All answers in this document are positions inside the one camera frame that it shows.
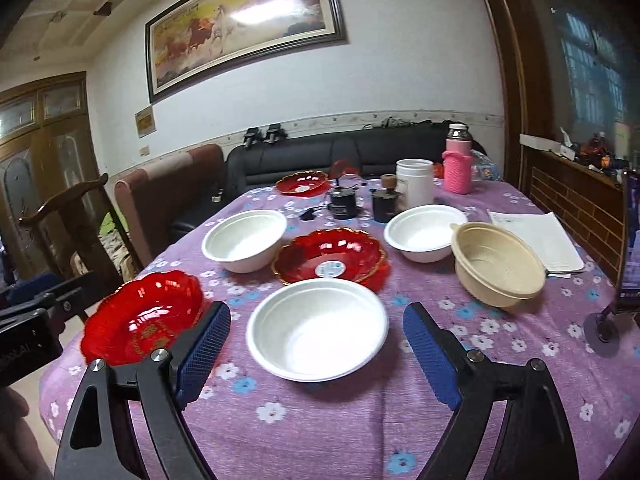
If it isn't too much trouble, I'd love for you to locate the red plate gold print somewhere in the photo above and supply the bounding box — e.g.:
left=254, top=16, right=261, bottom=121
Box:
left=81, top=270, right=208, bottom=367

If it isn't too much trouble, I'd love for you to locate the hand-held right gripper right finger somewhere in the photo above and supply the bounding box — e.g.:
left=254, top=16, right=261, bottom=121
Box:
left=403, top=302, right=581, bottom=480

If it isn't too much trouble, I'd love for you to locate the red plate white label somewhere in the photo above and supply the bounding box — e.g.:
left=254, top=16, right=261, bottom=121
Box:
left=275, top=171, right=332, bottom=196

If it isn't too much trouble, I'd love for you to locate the white disposable bowl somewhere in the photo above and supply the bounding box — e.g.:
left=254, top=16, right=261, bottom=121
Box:
left=246, top=279, right=390, bottom=383
left=201, top=209, right=288, bottom=274
left=383, top=204, right=468, bottom=264

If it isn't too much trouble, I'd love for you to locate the red plate gold rim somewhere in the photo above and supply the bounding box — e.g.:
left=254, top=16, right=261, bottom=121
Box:
left=271, top=228, right=391, bottom=292

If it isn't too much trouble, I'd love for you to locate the white paper stack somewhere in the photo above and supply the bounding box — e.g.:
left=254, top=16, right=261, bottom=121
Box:
left=487, top=211, right=586, bottom=277

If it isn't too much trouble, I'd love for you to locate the small wall plaque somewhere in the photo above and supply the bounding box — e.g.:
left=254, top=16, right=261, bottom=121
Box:
left=135, top=105, right=157, bottom=138

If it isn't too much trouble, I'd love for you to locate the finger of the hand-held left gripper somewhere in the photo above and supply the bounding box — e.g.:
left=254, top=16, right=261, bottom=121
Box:
left=0, top=272, right=108, bottom=328

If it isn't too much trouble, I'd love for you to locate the clear plastic bag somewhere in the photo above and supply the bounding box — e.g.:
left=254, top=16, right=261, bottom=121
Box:
left=470, top=152, right=501, bottom=181

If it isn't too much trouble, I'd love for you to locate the person's left forearm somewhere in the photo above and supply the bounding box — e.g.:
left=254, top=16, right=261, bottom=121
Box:
left=0, top=387, right=53, bottom=480

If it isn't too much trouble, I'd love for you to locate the white plastic jar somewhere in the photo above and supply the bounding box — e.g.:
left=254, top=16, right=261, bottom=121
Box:
left=396, top=158, right=434, bottom=208

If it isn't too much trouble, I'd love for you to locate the beige plastic bowl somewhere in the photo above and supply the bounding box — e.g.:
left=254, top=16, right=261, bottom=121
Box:
left=450, top=221, right=547, bottom=310

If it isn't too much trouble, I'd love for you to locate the purple floral tablecloth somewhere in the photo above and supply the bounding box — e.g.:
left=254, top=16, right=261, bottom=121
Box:
left=39, top=177, right=640, bottom=480

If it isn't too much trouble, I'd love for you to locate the wooden sideboard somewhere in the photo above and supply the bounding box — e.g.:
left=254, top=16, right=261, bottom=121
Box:
left=520, top=135, right=631, bottom=286

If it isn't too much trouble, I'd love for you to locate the black leather sofa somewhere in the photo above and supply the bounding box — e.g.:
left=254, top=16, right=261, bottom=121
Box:
left=170, top=121, right=488, bottom=243

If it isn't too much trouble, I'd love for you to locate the framed horse painting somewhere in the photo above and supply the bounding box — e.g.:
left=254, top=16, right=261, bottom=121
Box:
left=145, top=0, right=348, bottom=105

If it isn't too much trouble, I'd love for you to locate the wooden door frame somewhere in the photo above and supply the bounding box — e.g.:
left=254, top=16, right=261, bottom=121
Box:
left=470, top=0, right=556, bottom=181

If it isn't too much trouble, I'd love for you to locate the dark wooden chair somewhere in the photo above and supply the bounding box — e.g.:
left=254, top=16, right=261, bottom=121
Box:
left=19, top=172, right=146, bottom=321

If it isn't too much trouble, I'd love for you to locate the tissue box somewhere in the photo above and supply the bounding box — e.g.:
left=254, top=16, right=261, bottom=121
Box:
left=559, top=126, right=581, bottom=160

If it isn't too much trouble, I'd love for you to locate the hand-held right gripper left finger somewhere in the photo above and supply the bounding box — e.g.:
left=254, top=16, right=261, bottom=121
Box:
left=54, top=301, right=232, bottom=480

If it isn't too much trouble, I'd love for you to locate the phone stand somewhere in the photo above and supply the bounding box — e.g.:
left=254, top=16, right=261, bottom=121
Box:
left=582, top=300, right=623, bottom=358

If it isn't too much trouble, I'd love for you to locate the pink sleeved bottle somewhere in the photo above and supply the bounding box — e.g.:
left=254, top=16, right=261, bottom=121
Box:
left=443, top=122, right=475, bottom=195

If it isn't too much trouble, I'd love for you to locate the brown armchair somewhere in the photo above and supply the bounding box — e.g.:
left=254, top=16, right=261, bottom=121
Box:
left=114, top=143, right=226, bottom=268

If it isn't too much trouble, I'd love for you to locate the phone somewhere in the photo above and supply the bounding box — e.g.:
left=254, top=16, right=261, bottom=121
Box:
left=614, top=170, right=640, bottom=313

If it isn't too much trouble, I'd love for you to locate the black cylindrical jar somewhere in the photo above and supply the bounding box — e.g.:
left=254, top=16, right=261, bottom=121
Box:
left=371, top=174, right=403, bottom=223
left=327, top=175, right=361, bottom=221

